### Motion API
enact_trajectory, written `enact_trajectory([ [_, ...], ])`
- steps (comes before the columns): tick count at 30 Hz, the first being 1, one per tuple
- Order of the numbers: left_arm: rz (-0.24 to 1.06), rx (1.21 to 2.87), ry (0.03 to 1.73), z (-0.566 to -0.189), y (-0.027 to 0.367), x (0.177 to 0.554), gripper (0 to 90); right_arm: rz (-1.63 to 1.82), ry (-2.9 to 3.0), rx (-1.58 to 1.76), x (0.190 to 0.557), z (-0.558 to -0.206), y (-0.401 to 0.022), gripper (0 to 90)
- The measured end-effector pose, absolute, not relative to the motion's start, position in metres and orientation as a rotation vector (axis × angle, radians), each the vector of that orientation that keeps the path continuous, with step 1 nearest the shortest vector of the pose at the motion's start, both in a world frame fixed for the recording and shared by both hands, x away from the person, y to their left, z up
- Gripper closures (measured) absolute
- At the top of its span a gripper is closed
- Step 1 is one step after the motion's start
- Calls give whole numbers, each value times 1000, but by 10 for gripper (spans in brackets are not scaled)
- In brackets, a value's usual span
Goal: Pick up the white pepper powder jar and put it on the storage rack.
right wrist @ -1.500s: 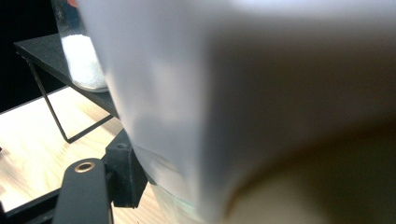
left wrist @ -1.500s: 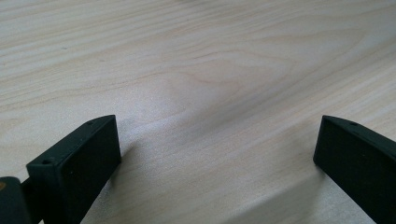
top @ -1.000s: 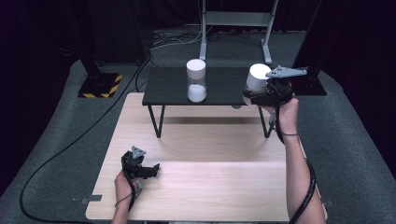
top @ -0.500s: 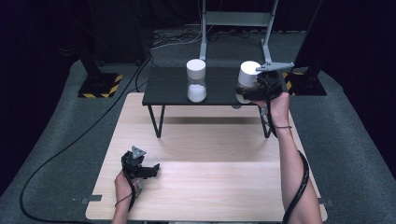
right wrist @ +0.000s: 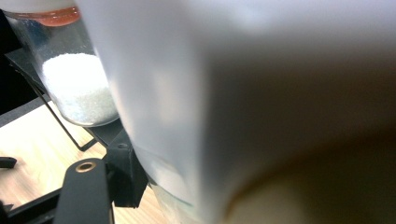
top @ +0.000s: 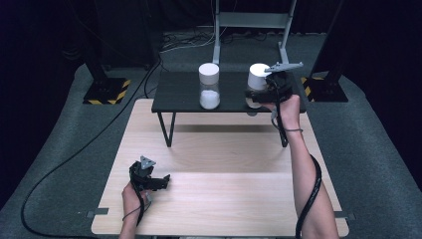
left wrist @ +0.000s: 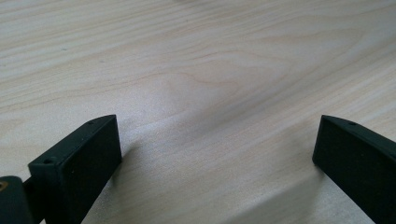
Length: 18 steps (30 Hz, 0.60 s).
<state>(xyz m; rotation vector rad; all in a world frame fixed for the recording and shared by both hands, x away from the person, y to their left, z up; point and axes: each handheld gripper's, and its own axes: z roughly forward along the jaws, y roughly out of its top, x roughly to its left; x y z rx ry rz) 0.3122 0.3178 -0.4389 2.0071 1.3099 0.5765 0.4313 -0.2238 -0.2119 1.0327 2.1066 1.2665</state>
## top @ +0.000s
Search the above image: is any hand-held gripper cable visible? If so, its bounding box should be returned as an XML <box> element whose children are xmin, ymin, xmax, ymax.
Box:
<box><xmin>121</xmin><ymin>165</ymin><xmax>150</xmax><ymax>227</ymax></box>
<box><xmin>270</xmin><ymin>75</ymin><xmax>323</xmax><ymax>239</ymax></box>

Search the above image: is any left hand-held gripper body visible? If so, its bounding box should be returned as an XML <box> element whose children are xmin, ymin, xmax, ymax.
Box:
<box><xmin>128</xmin><ymin>154</ymin><xmax>164</xmax><ymax>192</ymax></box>

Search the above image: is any bundle of floor cables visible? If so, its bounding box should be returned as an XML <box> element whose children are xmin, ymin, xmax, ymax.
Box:
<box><xmin>160</xmin><ymin>30</ymin><xmax>217</xmax><ymax>55</ymax></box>

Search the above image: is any black shelf with metal legs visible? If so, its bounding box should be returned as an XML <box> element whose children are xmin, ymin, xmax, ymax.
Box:
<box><xmin>151</xmin><ymin>71</ymin><xmax>308</xmax><ymax>148</ymax></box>

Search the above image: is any grey tape marker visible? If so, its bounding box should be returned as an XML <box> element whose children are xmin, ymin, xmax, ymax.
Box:
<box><xmin>333</xmin><ymin>210</ymin><xmax>357</xmax><ymax>221</ymax></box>
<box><xmin>86</xmin><ymin>207</ymin><xmax>110</xmax><ymax>219</ymax></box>

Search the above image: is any long black floor cable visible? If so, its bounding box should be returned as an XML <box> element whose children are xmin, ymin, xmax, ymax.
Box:
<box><xmin>20</xmin><ymin>54</ymin><xmax>163</xmax><ymax>239</ymax></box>

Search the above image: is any person's left hand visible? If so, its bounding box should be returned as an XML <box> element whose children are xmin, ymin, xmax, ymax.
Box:
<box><xmin>120</xmin><ymin>181</ymin><xmax>152</xmax><ymax>222</ymax></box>

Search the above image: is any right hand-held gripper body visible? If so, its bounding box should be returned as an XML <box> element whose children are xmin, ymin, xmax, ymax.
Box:
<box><xmin>261</xmin><ymin>61</ymin><xmax>305</xmax><ymax>104</ymax></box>

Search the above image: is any grey metal stand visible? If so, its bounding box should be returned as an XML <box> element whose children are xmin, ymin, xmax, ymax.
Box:
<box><xmin>211</xmin><ymin>0</ymin><xmax>299</xmax><ymax>71</ymax></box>

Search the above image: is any clear jar with spouted white lid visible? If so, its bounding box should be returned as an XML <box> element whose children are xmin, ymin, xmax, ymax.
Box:
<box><xmin>245</xmin><ymin>63</ymin><xmax>272</xmax><ymax>110</ymax></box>

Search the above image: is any person's right hand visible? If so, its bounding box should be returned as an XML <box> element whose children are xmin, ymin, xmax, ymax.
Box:
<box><xmin>261</xmin><ymin>94</ymin><xmax>304</xmax><ymax>132</ymax></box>

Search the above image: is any black stand with striped base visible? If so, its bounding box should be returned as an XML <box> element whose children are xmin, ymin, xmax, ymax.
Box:
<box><xmin>68</xmin><ymin>0</ymin><xmax>132</xmax><ymax>106</ymax></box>
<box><xmin>300</xmin><ymin>0</ymin><xmax>349</xmax><ymax>104</ymax></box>

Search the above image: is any left hand-held gripper cable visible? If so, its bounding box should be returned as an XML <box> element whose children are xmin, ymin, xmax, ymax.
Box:
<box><xmin>121</xmin><ymin>165</ymin><xmax>150</xmax><ymax>227</ymax></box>

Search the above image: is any right hand-held gripper cable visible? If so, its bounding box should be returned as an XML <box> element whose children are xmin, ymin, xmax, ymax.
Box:
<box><xmin>270</xmin><ymin>75</ymin><xmax>323</xmax><ymax>239</ymax></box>

